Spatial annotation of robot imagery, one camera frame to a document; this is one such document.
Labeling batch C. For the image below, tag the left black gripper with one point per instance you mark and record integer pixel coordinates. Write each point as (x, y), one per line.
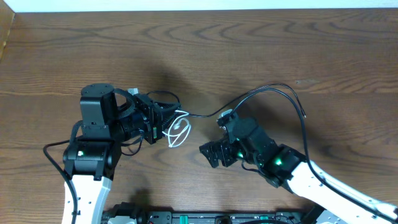
(159, 117)

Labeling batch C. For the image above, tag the cardboard panel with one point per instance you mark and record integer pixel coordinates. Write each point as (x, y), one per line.
(6, 19)

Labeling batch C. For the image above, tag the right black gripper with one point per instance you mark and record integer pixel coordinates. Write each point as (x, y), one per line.
(223, 145)

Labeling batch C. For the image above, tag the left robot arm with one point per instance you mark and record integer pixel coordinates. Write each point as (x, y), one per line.
(112, 118)

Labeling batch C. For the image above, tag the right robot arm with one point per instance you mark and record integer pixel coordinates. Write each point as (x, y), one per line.
(282, 166)

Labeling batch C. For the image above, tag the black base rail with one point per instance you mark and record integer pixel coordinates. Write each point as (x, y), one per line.
(131, 213)

